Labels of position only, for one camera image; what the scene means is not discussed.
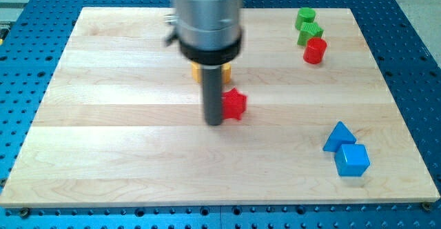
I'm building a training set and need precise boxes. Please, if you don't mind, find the green cylinder block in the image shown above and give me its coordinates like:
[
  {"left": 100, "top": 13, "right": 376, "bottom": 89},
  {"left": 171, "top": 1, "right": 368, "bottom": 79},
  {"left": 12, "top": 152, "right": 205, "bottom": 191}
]
[{"left": 295, "top": 7, "right": 316, "bottom": 30}]

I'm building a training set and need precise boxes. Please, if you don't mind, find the red star block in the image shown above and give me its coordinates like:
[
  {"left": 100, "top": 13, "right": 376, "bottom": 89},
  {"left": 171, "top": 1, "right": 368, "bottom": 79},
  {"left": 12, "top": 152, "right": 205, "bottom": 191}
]
[{"left": 222, "top": 88, "right": 247, "bottom": 121}]

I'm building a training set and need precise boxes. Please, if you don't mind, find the wooden board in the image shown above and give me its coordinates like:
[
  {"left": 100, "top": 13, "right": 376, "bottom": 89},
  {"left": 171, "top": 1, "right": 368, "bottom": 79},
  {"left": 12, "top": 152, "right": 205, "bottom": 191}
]
[{"left": 1, "top": 7, "right": 440, "bottom": 208}]

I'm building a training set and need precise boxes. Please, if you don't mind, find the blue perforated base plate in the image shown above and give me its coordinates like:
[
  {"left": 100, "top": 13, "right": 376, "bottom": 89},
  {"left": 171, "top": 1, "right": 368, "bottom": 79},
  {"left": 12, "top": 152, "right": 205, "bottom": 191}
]
[{"left": 1, "top": 0, "right": 440, "bottom": 228}]

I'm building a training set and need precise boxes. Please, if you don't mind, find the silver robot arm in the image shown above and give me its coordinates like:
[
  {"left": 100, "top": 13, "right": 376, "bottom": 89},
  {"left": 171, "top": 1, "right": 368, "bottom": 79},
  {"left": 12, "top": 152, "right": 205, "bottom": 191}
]
[{"left": 165, "top": 0, "right": 243, "bottom": 126}]

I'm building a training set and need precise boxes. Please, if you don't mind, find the blue cube block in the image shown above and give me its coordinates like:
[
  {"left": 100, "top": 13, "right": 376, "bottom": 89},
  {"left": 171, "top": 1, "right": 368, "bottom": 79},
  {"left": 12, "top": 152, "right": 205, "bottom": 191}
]
[{"left": 334, "top": 144, "right": 371, "bottom": 177}]

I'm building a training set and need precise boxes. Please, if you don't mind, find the red cylinder block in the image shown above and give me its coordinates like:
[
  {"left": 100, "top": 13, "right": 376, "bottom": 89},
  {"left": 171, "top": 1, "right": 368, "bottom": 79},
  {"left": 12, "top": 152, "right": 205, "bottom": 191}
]
[{"left": 303, "top": 37, "right": 327, "bottom": 64}]

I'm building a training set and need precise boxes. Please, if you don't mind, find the green star block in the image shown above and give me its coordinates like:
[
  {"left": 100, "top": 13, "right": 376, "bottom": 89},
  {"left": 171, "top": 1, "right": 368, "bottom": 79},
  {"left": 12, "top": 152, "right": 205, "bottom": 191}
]
[{"left": 297, "top": 22, "right": 324, "bottom": 46}]

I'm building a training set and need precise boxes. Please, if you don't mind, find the blue triangle block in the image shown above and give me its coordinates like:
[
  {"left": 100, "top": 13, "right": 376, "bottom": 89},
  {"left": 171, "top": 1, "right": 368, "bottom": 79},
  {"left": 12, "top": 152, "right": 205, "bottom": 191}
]
[{"left": 322, "top": 121, "right": 357, "bottom": 152}]

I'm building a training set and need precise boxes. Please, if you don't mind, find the yellow block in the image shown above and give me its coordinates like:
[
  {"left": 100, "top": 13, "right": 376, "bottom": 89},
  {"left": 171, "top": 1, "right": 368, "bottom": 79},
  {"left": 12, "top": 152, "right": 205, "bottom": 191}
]
[{"left": 191, "top": 61, "right": 232, "bottom": 84}]

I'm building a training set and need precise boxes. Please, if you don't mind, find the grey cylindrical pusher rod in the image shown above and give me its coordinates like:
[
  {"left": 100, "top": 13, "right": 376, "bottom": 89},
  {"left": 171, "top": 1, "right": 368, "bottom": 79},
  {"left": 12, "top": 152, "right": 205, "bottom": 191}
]
[{"left": 201, "top": 65, "right": 223, "bottom": 126}]

